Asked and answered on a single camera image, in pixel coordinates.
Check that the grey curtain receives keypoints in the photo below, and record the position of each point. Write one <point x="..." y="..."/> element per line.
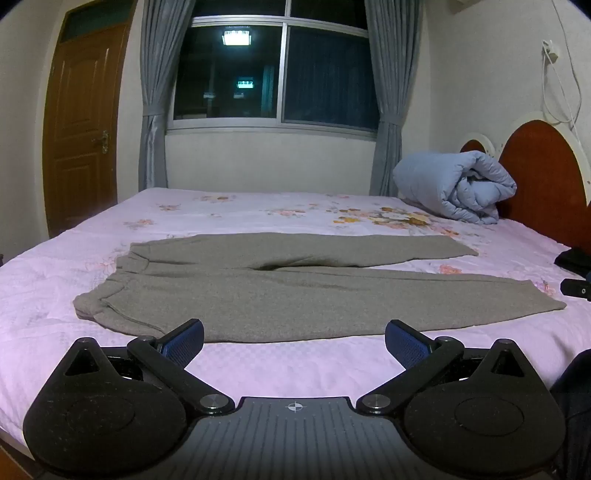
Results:
<point x="392" y="92"/>
<point x="154" y="92"/>

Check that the grey pants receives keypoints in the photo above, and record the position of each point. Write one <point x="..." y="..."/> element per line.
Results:
<point x="277" y="300"/>

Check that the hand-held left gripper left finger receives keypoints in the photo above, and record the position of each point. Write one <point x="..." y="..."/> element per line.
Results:
<point x="184" y="344"/>

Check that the brown wooden door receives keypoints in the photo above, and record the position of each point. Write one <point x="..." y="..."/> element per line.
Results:
<point x="78" y="138"/>

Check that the rolled light blue duvet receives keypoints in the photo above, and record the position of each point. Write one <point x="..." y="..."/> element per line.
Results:
<point x="429" y="184"/>

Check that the sliding glass window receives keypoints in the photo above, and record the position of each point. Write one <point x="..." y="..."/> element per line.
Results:
<point x="323" y="69"/>

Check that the white wall socket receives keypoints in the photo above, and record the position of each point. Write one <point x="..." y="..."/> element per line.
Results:
<point x="549" y="50"/>

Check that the dark cloth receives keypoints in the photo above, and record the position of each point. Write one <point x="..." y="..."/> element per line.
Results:
<point x="575" y="261"/>

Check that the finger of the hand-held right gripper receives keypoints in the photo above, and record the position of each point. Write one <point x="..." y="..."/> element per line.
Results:
<point x="579" y="290"/>

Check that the wooden bed headboard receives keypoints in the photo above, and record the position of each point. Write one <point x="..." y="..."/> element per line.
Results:
<point x="540" y="175"/>

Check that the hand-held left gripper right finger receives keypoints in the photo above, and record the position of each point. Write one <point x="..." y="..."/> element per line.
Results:
<point x="404" y="344"/>

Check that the bed with pink floral sheet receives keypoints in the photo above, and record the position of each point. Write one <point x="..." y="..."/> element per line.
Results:
<point x="277" y="217"/>

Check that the person's dark clothing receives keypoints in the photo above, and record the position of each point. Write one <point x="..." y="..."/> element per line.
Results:
<point x="575" y="415"/>

